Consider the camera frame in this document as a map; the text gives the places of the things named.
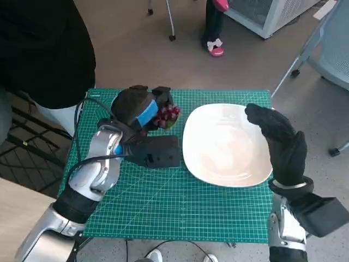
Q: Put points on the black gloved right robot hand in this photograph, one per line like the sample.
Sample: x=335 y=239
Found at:
x=283 y=147

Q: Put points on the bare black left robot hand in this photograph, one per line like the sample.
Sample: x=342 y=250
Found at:
x=131 y=106

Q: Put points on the purple toy grapes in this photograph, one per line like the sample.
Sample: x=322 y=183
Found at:
x=167 y=114

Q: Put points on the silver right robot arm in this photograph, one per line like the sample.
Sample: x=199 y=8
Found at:
x=286 y=234

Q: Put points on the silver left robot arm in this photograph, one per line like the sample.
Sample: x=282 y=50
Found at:
x=101 y=163

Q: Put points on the white plate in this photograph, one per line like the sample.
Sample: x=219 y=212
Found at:
x=226 y=147

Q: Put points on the grey mesh chair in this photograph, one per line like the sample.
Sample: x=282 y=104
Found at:
x=336 y=60

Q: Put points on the green cutting mat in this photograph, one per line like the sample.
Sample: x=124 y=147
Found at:
x=163 y=204

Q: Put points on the white foot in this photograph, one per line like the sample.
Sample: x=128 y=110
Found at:
x=210 y=258
x=155 y=256

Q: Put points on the white cabinet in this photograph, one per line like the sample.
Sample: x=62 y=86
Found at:
x=263 y=13

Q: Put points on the light wooden board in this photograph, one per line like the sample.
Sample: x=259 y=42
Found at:
x=325 y=9

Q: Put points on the light wooden desk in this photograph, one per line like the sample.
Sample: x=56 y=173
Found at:
x=19 y=218

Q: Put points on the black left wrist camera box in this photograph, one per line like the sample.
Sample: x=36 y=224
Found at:
x=161 y=152

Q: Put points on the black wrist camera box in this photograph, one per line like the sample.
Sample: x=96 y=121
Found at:
x=321 y=215
x=161 y=152

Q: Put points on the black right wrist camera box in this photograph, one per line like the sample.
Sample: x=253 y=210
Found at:
x=321 y=215

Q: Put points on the grey rolling frame leg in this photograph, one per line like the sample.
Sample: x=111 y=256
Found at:
x=171 y=16

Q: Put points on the black metal floor frame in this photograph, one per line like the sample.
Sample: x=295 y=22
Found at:
x=27 y=152

